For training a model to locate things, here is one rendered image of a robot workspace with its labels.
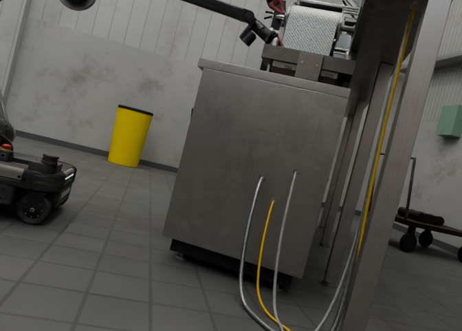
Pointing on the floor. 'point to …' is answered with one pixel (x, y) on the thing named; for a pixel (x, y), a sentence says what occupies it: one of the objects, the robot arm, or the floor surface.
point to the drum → (129, 135)
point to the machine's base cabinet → (326, 139)
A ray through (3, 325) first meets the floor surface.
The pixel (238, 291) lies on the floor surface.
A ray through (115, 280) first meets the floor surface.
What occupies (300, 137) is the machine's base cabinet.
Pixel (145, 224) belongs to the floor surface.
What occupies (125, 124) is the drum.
